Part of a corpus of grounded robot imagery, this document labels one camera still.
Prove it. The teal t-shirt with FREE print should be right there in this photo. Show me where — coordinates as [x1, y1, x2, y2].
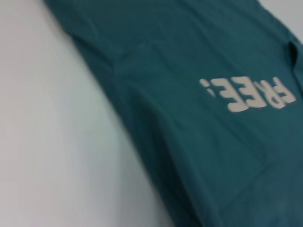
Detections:
[44, 0, 303, 227]

